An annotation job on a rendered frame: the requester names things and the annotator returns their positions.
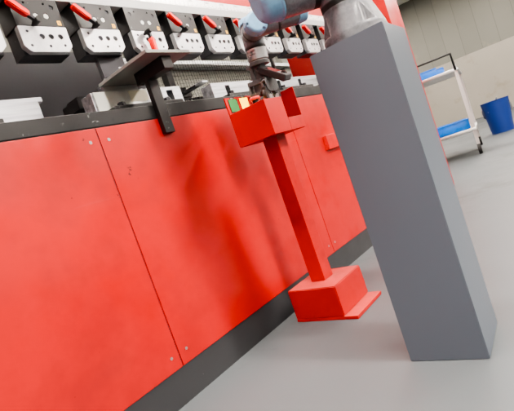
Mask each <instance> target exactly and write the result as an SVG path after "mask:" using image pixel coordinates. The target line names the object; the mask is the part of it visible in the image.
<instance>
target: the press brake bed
mask: <svg viewBox="0 0 514 411"><path fill-rule="evenodd" d="M296 99H297V101H298V104H299V108H300V111H301V113H302V116H303V119H304V123H305V127H303V128H300V129H298V130H295V131H292V132H290V133H288V134H286V135H285V136H286V140H287V142H288V144H289V147H290V151H291V154H292V157H293V159H294V162H295V166H296V169H297V171H298V173H299V177H300V180H301V183H302V185H303V188H304V192H305V195H306V197H307V200H308V204H309V206H310V209H311V211H312V216H313V218H314V221H315V224H316V226H317V230H318V233H319V235H320V238H321V242H322V244H323V247H324V250H325V252H326V257H327V259H328V262H329V264H330V268H331V269H332V268H338V267H348V266H349V265H350V264H352V263H353V262H354V261H355V260H356V259H358V258H359V257H360V256H361V255H362V254H364V253H365V252H366V251H367V250H368V249H369V248H370V247H371V246H372V243H371V240H370V236H369V233H368V231H367V228H366V224H365V221H364V219H363V216H362V213H361V209H360V206H359V204H358V201H357V197H356V194H355V192H354V189H353V186H352V182H351V180H350V177H349V174H348V170H347V167H346V165H345V162H344V159H343V155H342V153H341V150H340V147H339V146H338V147H336V148H332V149H329V150H326V146H325V143H324V140H323V138H322V137H323V136H325V135H330V134H333V133H334V132H335V131H334V128H333V126H332V123H331V120H330V116H329V113H328V111H327V108H326V104H325V101H324V99H323V96H322V94H319V95H309V96H303V97H298V98H296ZM171 120H172V122H173V125H174V128H175V131H174V132H173V133H169V134H163V133H162V129H161V127H160V125H159V122H158V119H157V118H156V119H151V120H145V121H139V122H129V123H123V124H118V125H112V126H102V127H96V128H90V129H85V130H75V131H70V132H64V133H58V134H53V135H42V136H37V137H31V138H25V139H15V140H9V141H4V142H0V411H179V410H180V409H182V408H183V407H184V406H185V405H186V404H187V403H188V402H189V401H190V400H192V399H193V398H194V397H195V396H196V395H198V394H199V393H200V392H201V391H202V390H204V389H205V388H206V387H207V386H209V385H210V384H211V383H212V382H213V381H214V380H216V379H217V377H218V376H220V375H221V374H222V373H223V372H224V371H226V370H227V369H228V368H229V367H231V366H232V365H233V364H234V363H235V362H237V361H238V360H239V359H240V358H241V357H243V356H244V355H245V354H246V353H247V352H248V351H249V350H250V349H251V348H253V347H254V346H255V345H256V344H257V343H259V342H260V341H261V340H262V339H263V338H265V337H266V336H267V335H268V334H270V333H271V332H272V331H273V330H274V329H275V328H276V327H278V326H279V325H280V324H281V323H282V322H283V321H284V320H286V319H287V318H288V317H289V316H291V315H292V314H293V313H294V312H295V310H294V308H293V305H292V302H291V300H290V296H289V294H288V291H289V290H291V289H292V288H294V287H295V286H296V285H297V284H298V283H300V282H301V281H302V280H304V279H305V278H306V277H308V276H309V273H308V269H307V267H306V264H305V262H304V257H303V255H302V252H301V249H300V247H299V243H298V241H297V238H296V235H295V231H294V229H293V226H292V224H291V221H290V217H289V215H288V212H287V209H286V205H285V203H284V201H283V198H282V195H281V191H280V188H279V186H278V183H277V180H276V177H275V174H274V172H273V168H272V165H271V162H270V160H269V158H268V154H267V151H266V148H265V146H264V142H263V143H259V144H254V145H251V146H247V147H244V148H240V145H239V143H238V140H237V136H236V134H235V131H234V129H233V124H232V122H231V119H230V117H229V115H228V110H227V109H226V108H222V109H216V110H210V111H205V112H199V113H189V114H184V115H178V116H172V117H171Z"/></svg>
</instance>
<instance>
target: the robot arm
mask: <svg viewBox="0 0 514 411"><path fill-rule="evenodd" d="M248 2H249V3H250V8H251V10H252V11H250V12H249V13H248V14H247V16H245V17H243V18H241V19H240V20H239V21H238V27H239V32H240V34H241V39H242V42H243V45H244V48H245V51H246V57H247V59H248V63H249V64H250V66H247V67H246V71H250V76H251V79H252V80H250V81H252V82H250V83H247V85H248V88H249V92H250V97H253V96H256V95H259V96H260V97H261V96H263V97H264V99H268V98H274V97H280V96H281V92H280V89H279V85H278V84H277V79H278V80H280V81H282V82H284V81H288V80H290V79H291V73H288V72H287V71H285V70H279V69H275V68H270V67H267V66H265V65H266V64H268V63H269V60H268V52H267V48H266V46H265V42H264V37H263V36H264V35H267V34H270V33H274V32H276V31H278V30H282V29H286V28H289V27H291V26H296V25H297V24H301V23H303V22H304V21H306V20H307V19H308V12H309V11H313V10H316V9H318V8H320V9H321V13H322V16H323V19H324V39H325V48H328V47H330V46H333V45H334V44H336V43H338V42H341V41H343V40H344V39H346V38H349V37H351V36H352V35H354V34H356V33H359V32H360V31H362V30H364V29H367V28H369V27H370V26H372V25H374V24H377V23H378V22H380V21H383V22H387V20H386V18H385V17H384V16H383V14H382V13H381V11H380V10H379V9H378V8H377V6H376V5H375V4H374V2H373V1H372V0H248ZM271 93H273V94H271Z"/></svg>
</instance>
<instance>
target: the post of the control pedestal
mask: <svg viewBox="0 0 514 411"><path fill-rule="evenodd" d="M264 146H265V148H266V151H267V154H268V158H269V160H270V162H271V165H272V168H273V172H274V174H275V177H276V180H277V183H278V186H279V188H280V191H281V195H282V198H283V201H284V203H285V205H286V209H287V212H288V215H289V217H290V221H291V224H292V226H293V229H294V231H295V235H296V238H297V241H298V243H299V247H300V249H301V252H302V255H303V257H304V262H305V264H306V267H307V269H308V273H309V275H310V278H311V281H312V282H314V281H325V280H326V279H327V278H328V277H330V276H331V275H332V274H333V273H332V271H331V268H330V264H329V262H328V259H327V257H326V252H325V250H324V247H323V244H322V242H321V238H320V235H319V233H318V230H317V226H316V224H315V221H314V218H313V216H312V211H311V209H310V206H309V204H308V200H307V197H306V195H305V192H304V188H303V185H302V183H301V180H300V177H299V173H298V171H297V169H296V166H295V162H294V159H293V157H292V154H291V151H290V147H289V144H288V142H287V140H286V136H285V134H281V135H276V136H273V137H272V138H269V139H266V140H264Z"/></svg>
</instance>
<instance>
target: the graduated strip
mask: <svg viewBox="0 0 514 411"><path fill-rule="evenodd" d="M136 1H143V2H157V3H165V4H172V5H180V6H187V7H201V8H209V9H216V10H224V11H238V12H245V13H249V12H250V11H252V10H251V8H250V7H244V6H238V5H231V4H224V3H217V2H206V1H199V0H136ZM308 20H318V21H324V19H323V16H319V15H308Z"/></svg>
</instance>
